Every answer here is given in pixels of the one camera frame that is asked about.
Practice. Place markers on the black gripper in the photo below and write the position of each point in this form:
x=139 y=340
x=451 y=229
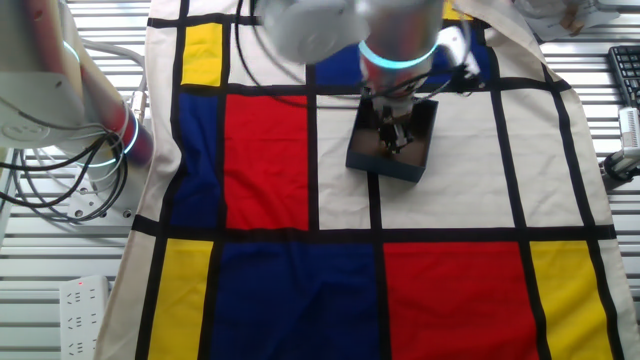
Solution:
x=392 y=114

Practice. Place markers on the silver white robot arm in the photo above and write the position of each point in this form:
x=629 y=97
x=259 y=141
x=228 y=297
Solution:
x=320 y=25

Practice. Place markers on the dark blue gift box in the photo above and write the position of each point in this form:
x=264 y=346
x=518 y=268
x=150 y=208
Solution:
x=382 y=170

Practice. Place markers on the colour block patterned cloth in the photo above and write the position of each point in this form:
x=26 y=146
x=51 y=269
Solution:
x=300 y=290

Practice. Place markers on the crumpled white paper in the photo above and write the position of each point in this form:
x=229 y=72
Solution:
x=545 y=20

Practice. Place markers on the black keyboard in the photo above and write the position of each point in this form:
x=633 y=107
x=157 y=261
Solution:
x=627 y=72

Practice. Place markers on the white power strip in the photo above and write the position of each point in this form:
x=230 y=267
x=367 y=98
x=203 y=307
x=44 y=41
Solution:
x=82 y=315

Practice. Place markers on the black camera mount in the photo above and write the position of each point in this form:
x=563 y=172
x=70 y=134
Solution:
x=617 y=167

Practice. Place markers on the silver camera with long body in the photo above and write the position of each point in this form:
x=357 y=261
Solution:
x=630 y=130

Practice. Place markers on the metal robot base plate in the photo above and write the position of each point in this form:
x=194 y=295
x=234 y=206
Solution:
x=80 y=215

